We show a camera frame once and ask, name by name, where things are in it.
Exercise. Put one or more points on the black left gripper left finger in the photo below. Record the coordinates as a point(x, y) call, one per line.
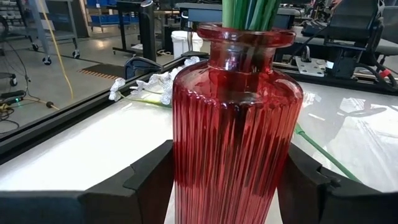
point(93, 208)

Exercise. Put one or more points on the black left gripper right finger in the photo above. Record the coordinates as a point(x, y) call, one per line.
point(342, 208)

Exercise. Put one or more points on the red ribbed glass vase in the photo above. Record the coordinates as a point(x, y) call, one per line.
point(236, 140)

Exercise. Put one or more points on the white artificial blossom spray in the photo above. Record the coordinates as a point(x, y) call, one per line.
point(161, 82)
point(248, 14)

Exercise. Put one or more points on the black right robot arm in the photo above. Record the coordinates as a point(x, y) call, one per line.
point(351, 21)

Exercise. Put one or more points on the white glossy work surface sheet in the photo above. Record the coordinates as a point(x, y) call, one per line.
point(109, 140)

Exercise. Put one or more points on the hazard-striped black floor mat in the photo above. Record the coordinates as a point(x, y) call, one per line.
point(102, 70)

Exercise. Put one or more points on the black power strip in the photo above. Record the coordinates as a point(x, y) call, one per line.
point(12, 94)

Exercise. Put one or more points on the grey rolling cart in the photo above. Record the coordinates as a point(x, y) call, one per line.
point(40, 31)

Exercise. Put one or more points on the white plastic bin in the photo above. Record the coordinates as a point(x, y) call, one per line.
point(186, 43)

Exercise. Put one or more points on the blue storage bins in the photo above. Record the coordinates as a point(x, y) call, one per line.
point(105, 18)

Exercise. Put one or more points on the grey metal bracket plate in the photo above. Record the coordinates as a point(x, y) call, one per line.
point(311, 67)

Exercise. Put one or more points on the black post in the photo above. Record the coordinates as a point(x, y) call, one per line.
point(147, 31)

